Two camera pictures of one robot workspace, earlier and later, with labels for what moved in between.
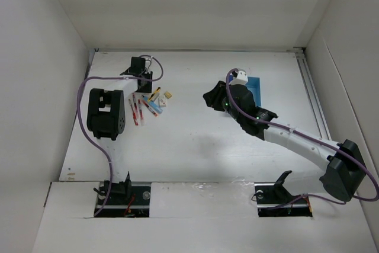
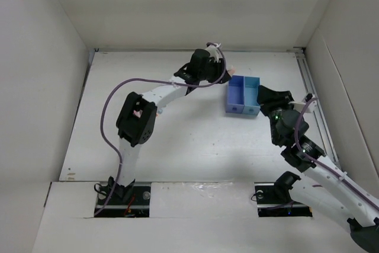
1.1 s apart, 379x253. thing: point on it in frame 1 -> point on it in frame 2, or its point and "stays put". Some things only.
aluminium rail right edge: x=312 y=96 stays put
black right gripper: x=213 y=97 -> x=268 y=99
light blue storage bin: x=254 y=85 stays put
